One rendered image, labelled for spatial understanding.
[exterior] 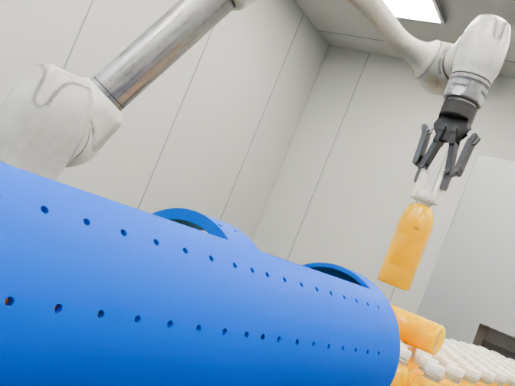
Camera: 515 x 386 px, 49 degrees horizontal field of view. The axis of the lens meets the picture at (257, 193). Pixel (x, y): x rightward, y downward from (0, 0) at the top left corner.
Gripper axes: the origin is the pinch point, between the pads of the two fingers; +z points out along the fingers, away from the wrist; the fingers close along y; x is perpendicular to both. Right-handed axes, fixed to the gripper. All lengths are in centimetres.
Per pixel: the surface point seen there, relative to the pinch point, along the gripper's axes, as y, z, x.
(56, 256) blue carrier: 15, 31, -90
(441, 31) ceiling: -187, -198, 304
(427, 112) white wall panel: -209, -148, 375
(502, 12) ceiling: -123, -197, 267
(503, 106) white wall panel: -143, -169, 385
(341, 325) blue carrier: 15, 32, -41
